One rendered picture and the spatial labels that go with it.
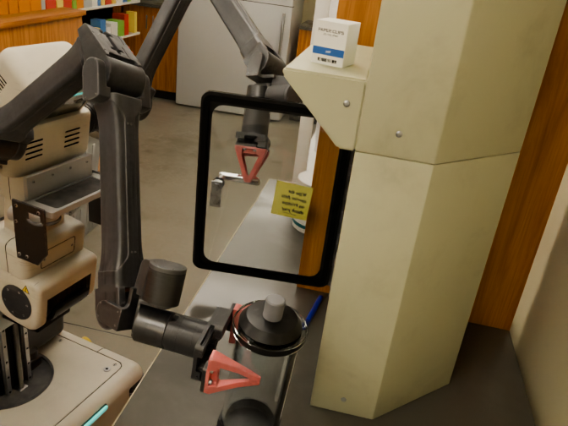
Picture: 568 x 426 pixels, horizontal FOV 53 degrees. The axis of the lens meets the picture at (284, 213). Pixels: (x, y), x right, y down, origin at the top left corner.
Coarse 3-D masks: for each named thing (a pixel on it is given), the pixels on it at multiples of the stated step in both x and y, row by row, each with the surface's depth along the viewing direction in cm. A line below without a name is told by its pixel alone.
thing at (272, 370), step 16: (304, 320) 83; (240, 336) 78; (304, 336) 80; (240, 352) 80; (256, 352) 77; (256, 368) 79; (272, 368) 79; (272, 384) 81; (224, 400) 88; (240, 400) 83; (256, 400) 82; (272, 400) 83; (224, 416) 87; (240, 416) 84; (256, 416) 84; (272, 416) 85
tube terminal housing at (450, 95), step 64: (384, 0) 71; (448, 0) 69; (512, 0) 73; (384, 64) 74; (448, 64) 72; (512, 64) 78; (384, 128) 77; (448, 128) 76; (512, 128) 85; (384, 192) 81; (448, 192) 82; (384, 256) 85; (448, 256) 90; (384, 320) 89; (448, 320) 98; (320, 384) 97; (384, 384) 95
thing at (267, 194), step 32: (256, 96) 109; (224, 128) 112; (256, 128) 111; (288, 128) 111; (320, 128) 110; (224, 160) 115; (256, 160) 114; (288, 160) 113; (320, 160) 113; (224, 192) 118; (256, 192) 117; (288, 192) 116; (320, 192) 116; (224, 224) 121; (256, 224) 120; (288, 224) 119; (320, 224) 119; (224, 256) 124; (256, 256) 123; (288, 256) 123; (320, 256) 122
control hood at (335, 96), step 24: (312, 48) 94; (360, 48) 100; (288, 72) 77; (312, 72) 76; (336, 72) 78; (360, 72) 80; (312, 96) 77; (336, 96) 77; (360, 96) 76; (336, 120) 78; (336, 144) 79
